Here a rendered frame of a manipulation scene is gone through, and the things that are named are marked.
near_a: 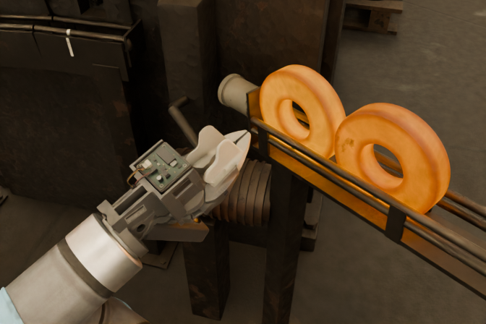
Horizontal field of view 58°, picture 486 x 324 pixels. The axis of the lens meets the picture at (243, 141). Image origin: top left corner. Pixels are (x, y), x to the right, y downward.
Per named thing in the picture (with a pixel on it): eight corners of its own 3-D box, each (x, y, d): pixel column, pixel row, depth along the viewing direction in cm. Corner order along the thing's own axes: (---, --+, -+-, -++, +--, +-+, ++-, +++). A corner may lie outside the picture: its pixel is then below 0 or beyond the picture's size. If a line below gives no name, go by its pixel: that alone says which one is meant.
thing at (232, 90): (244, 97, 82) (241, 68, 79) (277, 115, 77) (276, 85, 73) (218, 109, 80) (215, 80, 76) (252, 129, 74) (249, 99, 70)
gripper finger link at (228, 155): (256, 122, 55) (201, 171, 53) (265, 149, 60) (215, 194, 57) (240, 111, 57) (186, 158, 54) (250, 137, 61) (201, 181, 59)
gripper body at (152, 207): (200, 166, 51) (118, 239, 48) (220, 201, 58) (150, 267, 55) (164, 134, 55) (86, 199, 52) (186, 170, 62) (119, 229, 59)
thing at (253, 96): (280, 129, 79) (279, 75, 73) (283, 130, 79) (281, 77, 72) (249, 147, 75) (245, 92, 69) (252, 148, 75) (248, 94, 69)
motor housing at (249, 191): (195, 275, 126) (176, 132, 90) (270, 292, 122) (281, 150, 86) (178, 317, 116) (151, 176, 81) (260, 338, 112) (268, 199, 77)
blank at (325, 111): (272, 50, 68) (255, 57, 66) (353, 84, 58) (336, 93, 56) (274, 131, 77) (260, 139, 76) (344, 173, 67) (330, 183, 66)
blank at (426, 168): (351, 84, 58) (335, 93, 57) (466, 131, 48) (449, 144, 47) (344, 173, 68) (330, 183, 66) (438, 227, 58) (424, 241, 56)
